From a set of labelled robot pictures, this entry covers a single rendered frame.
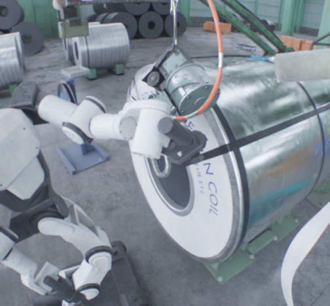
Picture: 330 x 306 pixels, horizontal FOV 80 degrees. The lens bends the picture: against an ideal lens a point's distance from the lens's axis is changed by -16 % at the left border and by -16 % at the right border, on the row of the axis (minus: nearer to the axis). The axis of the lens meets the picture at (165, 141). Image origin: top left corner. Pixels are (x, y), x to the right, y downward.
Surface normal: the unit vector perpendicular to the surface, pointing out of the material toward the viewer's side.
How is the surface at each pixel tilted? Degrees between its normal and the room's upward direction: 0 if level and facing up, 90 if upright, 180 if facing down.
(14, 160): 80
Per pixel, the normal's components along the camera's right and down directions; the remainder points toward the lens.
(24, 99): -0.07, -0.46
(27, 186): 0.91, 0.06
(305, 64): -0.39, 0.18
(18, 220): 0.44, 0.47
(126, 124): 0.75, 0.07
